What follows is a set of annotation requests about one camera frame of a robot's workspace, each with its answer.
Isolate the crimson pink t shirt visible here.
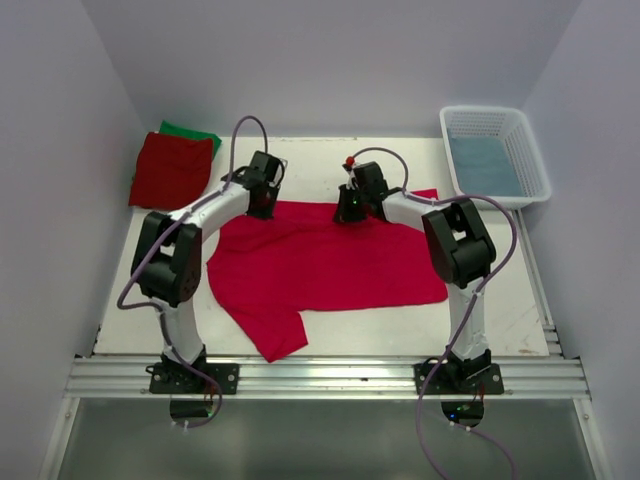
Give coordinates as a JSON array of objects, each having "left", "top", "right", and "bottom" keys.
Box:
[{"left": 207, "top": 201, "right": 448, "bottom": 363}]

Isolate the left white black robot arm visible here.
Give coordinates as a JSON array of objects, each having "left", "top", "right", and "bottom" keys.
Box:
[{"left": 116, "top": 151, "right": 287, "bottom": 393}]

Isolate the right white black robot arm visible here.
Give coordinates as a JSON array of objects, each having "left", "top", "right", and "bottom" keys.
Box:
[{"left": 334, "top": 157, "right": 504, "bottom": 395}]

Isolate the folded dark red t shirt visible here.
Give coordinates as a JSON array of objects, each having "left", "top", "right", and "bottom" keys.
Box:
[{"left": 128, "top": 132, "right": 215, "bottom": 211}]

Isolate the folded green t shirt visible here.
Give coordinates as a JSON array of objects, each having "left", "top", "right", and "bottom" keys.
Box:
[{"left": 158, "top": 120, "right": 222, "bottom": 153}]

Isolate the blue t shirt in basket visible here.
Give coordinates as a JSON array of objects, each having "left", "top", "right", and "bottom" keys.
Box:
[{"left": 449, "top": 137, "right": 524, "bottom": 197}]

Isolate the white plastic mesh basket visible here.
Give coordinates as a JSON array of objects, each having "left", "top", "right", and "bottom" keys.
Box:
[{"left": 439, "top": 105, "right": 551, "bottom": 210}]

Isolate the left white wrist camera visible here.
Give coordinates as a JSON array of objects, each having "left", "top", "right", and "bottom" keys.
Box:
[{"left": 279, "top": 159, "right": 289, "bottom": 176}]

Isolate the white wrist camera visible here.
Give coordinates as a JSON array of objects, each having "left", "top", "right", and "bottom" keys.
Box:
[
  {"left": 279, "top": 159, "right": 289, "bottom": 176},
  {"left": 342, "top": 156, "right": 357, "bottom": 190}
]

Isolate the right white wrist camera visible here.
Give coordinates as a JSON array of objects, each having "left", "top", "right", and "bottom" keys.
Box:
[{"left": 342, "top": 156, "right": 357, "bottom": 190}]

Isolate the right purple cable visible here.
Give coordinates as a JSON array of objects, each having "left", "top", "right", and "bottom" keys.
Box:
[{"left": 349, "top": 146, "right": 521, "bottom": 480}]

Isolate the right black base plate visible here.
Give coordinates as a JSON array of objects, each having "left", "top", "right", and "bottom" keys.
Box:
[{"left": 424, "top": 364, "right": 505, "bottom": 396}]

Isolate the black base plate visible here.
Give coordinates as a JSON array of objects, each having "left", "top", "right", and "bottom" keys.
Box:
[
  {"left": 145, "top": 362, "right": 240, "bottom": 395},
  {"left": 424, "top": 364, "right": 505, "bottom": 396}
]

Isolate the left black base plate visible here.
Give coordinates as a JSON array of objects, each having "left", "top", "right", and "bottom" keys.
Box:
[{"left": 145, "top": 362, "right": 240, "bottom": 395}]

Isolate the aluminium mounting rail frame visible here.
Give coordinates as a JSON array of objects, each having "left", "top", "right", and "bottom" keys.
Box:
[{"left": 40, "top": 211, "right": 613, "bottom": 479}]

